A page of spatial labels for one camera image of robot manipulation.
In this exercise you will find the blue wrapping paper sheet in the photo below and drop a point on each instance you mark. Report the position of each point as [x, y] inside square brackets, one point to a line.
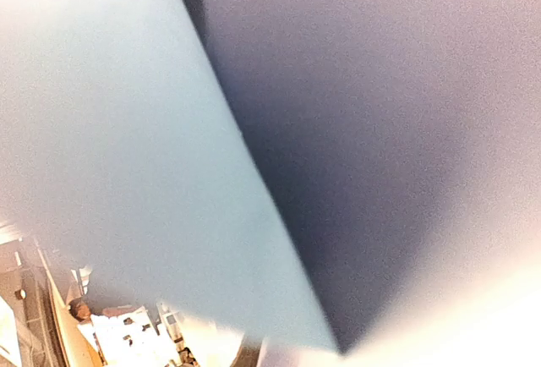
[361, 176]

